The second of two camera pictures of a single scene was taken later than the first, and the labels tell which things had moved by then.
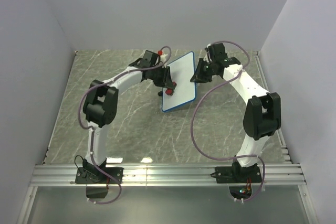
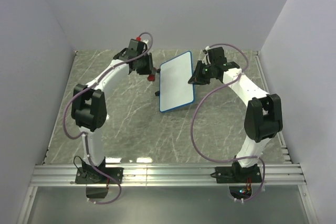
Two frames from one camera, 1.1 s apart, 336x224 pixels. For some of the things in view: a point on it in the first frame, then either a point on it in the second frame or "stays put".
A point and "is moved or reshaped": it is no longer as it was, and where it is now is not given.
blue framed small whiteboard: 182,70 stays put
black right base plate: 234,174 stays put
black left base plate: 93,176 stays put
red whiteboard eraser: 169,91 is moved or reshaped
